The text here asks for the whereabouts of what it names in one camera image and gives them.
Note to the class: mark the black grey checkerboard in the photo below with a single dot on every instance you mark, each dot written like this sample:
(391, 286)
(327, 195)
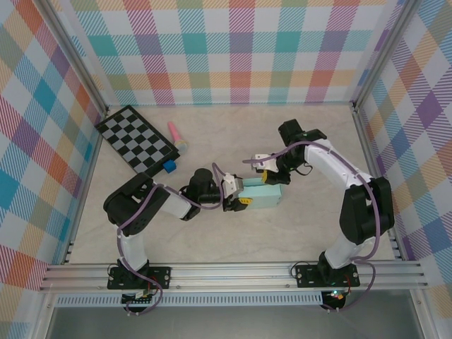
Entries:
(134, 137)

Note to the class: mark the small blue block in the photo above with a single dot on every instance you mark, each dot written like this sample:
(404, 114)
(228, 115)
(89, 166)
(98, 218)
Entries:
(170, 166)

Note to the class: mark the aluminium side rail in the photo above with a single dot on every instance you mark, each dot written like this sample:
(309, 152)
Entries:
(367, 152)
(83, 197)

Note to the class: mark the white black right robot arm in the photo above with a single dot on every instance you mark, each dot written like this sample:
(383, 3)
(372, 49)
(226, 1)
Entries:
(367, 212)

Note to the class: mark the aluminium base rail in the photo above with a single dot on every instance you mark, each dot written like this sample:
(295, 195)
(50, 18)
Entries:
(229, 277)

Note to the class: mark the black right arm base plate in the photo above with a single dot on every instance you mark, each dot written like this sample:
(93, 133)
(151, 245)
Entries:
(307, 277)

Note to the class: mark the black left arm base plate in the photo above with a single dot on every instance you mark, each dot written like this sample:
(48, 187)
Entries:
(160, 277)

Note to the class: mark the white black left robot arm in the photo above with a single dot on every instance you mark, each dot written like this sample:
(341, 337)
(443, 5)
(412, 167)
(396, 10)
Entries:
(134, 208)

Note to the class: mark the small circuit board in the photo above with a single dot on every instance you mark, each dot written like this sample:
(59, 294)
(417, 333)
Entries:
(141, 295)
(335, 296)

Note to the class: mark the mint green paper box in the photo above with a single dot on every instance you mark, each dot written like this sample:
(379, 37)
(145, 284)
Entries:
(263, 197)

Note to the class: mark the pink toy microphone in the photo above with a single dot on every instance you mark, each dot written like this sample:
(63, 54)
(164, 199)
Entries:
(174, 132)

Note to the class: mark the aluminium frame post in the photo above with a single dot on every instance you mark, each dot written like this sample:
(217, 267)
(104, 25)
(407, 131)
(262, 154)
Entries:
(76, 53)
(385, 53)

